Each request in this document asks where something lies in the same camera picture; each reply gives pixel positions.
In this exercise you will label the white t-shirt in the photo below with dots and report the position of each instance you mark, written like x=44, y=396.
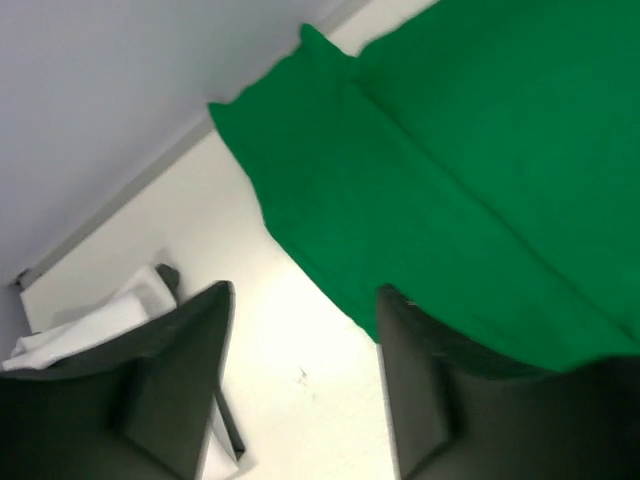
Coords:
x=141, y=300

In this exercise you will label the dark grey t-shirt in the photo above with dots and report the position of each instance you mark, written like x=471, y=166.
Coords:
x=222, y=425

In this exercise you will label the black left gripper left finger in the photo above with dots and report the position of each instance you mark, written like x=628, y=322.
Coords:
x=135, y=407

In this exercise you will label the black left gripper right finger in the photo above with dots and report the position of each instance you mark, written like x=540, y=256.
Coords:
x=460, y=410

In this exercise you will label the green t-shirt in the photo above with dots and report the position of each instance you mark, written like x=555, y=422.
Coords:
x=483, y=158

